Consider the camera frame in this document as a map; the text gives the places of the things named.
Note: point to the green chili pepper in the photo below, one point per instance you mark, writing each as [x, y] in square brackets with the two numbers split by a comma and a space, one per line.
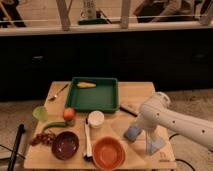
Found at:
[54, 124]

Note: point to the yellow corn cob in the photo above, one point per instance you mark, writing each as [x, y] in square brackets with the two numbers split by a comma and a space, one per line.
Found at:
[85, 85]

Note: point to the orange fruit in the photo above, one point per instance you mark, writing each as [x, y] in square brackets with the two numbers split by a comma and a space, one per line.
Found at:
[69, 114]

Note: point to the red grape bunch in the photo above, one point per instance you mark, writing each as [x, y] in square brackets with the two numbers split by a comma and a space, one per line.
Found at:
[43, 138]

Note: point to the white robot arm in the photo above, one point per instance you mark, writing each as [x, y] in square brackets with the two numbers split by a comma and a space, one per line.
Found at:
[155, 111]

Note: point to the wooden cutting board table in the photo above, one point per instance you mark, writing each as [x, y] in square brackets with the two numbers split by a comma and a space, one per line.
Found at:
[40, 157]

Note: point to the wooden railing post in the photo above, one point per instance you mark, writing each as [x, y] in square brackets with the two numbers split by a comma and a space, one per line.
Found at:
[63, 13]
[125, 10]

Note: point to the wooden railing post right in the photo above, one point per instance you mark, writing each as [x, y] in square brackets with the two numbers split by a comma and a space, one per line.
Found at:
[125, 10]

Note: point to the metal fork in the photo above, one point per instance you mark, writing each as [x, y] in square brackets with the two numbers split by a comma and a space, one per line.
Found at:
[55, 96]

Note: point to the blue grey folded cloth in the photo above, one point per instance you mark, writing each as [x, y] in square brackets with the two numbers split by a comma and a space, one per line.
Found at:
[154, 143]

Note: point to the black pole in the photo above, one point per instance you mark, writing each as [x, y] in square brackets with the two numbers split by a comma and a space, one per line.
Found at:
[15, 153]

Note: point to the dark purple bowl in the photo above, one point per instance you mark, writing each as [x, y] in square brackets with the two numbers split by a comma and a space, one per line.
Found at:
[65, 145]

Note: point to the orange bowl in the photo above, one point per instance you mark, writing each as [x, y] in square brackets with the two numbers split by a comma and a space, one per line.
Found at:
[108, 154]

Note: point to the green plastic tray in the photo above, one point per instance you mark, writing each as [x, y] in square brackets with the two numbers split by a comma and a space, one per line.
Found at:
[104, 96]

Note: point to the white small cup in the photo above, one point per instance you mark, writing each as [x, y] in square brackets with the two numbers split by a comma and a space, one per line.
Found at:
[96, 119]

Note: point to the light green cup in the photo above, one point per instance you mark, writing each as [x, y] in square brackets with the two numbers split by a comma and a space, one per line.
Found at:
[40, 113]

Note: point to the green white bottle base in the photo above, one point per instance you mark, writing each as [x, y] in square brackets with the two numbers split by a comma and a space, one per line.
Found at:
[89, 15]

